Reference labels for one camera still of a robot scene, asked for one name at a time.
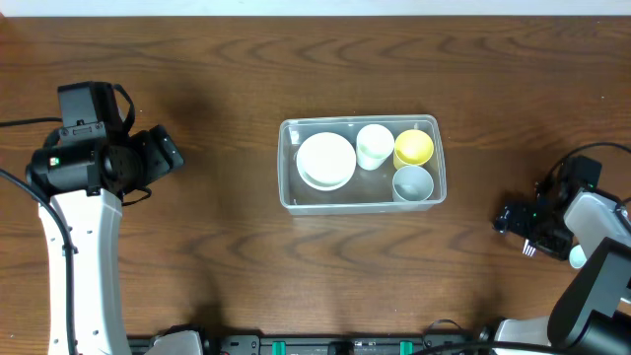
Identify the white plastic fork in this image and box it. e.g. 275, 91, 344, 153
523, 240, 536, 257

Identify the light blue plastic spoon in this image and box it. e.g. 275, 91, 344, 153
568, 245, 588, 269

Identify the grey plastic cup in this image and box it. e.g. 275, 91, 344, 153
392, 166, 435, 202

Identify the yellow plastic cup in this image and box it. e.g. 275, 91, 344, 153
393, 129, 435, 170

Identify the white plastic cup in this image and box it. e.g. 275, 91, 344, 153
356, 124, 394, 171

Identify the white plastic bowl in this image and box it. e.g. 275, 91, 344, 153
296, 132, 357, 191

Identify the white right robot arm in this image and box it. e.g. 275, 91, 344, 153
493, 155, 630, 354

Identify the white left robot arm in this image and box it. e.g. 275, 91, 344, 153
27, 82, 184, 354

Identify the clear plastic storage container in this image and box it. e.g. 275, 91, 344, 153
277, 114, 448, 215

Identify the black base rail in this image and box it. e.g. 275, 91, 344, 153
128, 324, 474, 355

